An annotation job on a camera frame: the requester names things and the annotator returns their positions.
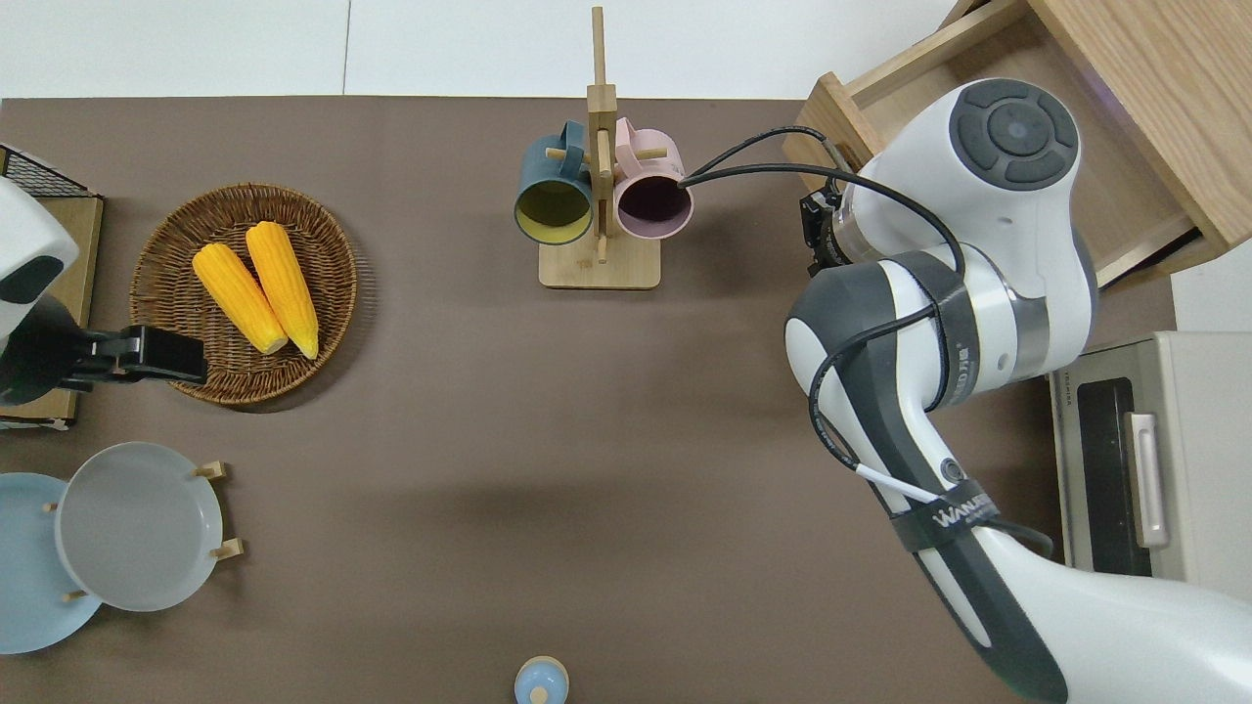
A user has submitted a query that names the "grey plate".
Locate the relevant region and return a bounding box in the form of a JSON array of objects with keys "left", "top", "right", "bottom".
[{"left": 56, "top": 442, "right": 224, "bottom": 613}]

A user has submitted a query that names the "light blue plate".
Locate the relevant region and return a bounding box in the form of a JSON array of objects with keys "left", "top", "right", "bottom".
[{"left": 0, "top": 472, "right": 105, "bottom": 654}]

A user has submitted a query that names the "black wire grid shelf box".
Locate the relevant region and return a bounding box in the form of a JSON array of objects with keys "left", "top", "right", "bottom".
[{"left": 0, "top": 145, "right": 105, "bottom": 429}]

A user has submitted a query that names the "wooden drawer cabinet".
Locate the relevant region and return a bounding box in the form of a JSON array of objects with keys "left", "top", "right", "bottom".
[{"left": 1027, "top": 0, "right": 1252, "bottom": 289}]

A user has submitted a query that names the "wooden mug stand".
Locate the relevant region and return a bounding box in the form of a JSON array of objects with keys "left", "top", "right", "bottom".
[{"left": 539, "top": 7, "right": 669, "bottom": 290}]

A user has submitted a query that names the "dark blue mug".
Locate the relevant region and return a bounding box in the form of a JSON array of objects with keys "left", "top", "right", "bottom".
[{"left": 514, "top": 120, "right": 595, "bottom": 245}]

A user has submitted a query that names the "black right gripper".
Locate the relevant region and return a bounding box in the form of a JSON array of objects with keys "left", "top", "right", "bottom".
[{"left": 800, "top": 188, "right": 856, "bottom": 277}]

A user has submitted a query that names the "wooden plate rack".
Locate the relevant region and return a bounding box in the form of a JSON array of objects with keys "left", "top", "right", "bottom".
[{"left": 39, "top": 460, "right": 246, "bottom": 602}]

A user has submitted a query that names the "white toaster oven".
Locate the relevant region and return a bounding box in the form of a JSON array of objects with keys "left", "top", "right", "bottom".
[{"left": 1049, "top": 330, "right": 1252, "bottom": 599}]

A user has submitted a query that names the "brown table mat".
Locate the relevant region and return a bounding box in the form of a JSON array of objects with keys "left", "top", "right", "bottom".
[{"left": 0, "top": 96, "right": 1180, "bottom": 704}]

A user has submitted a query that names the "brown wicker basket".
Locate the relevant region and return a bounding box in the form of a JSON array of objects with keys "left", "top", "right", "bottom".
[{"left": 130, "top": 183, "right": 359, "bottom": 407}]

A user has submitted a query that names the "blue call bell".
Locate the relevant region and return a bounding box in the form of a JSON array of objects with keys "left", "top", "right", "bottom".
[{"left": 514, "top": 657, "right": 569, "bottom": 704}]

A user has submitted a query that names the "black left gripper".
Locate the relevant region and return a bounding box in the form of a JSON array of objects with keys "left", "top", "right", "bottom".
[{"left": 0, "top": 301, "right": 208, "bottom": 407}]

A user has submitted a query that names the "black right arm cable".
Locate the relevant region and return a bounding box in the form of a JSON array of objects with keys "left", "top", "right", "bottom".
[{"left": 677, "top": 125, "right": 1055, "bottom": 558}]

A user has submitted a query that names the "wooden drawer with black handle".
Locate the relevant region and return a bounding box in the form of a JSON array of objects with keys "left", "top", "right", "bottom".
[{"left": 781, "top": 0, "right": 1199, "bottom": 289}]

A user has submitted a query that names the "yellow corn cob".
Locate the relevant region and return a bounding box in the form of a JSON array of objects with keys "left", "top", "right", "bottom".
[
  {"left": 245, "top": 221, "right": 321, "bottom": 361},
  {"left": 192, "top": 242, "right": 291, "bottom": 355}
]

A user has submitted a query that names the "pink mug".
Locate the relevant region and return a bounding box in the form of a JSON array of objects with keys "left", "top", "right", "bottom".
[{"left": 613, "top": 117, "right": 694, "bottom": 241}]

